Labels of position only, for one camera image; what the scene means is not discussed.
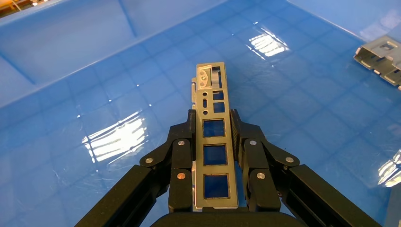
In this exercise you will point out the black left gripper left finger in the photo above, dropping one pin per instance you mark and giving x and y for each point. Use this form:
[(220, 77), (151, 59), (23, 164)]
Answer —
[(180, 163)]

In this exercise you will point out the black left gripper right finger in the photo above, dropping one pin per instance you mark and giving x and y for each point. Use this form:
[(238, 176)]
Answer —
[(261, 178)]

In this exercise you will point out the blue plastic bin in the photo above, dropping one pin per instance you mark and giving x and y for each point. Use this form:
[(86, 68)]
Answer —
[(94, 78)]

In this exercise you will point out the silver slotted metal strip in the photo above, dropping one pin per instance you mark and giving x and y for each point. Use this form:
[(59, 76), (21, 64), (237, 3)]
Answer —
[(382, 58)]

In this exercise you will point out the silver bracket with square holes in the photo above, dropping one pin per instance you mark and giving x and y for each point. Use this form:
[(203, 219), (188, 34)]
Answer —
[(199, 125)]

